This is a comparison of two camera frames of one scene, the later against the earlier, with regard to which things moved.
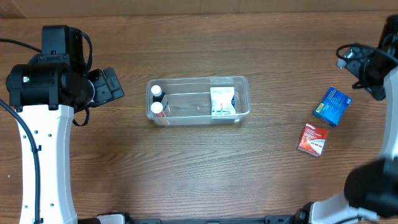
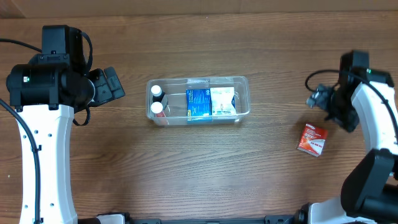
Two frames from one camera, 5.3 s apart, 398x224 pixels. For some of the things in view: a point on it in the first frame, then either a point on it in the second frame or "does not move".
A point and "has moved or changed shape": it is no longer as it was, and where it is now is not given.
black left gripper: [104, 88] does not move
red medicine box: [313, 140] does not move
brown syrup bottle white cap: [156, 91] does not move
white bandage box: [222, 101] does not move
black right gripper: [359, 66] -> [339, 109]
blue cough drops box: [333, 106] has moved or changed shape
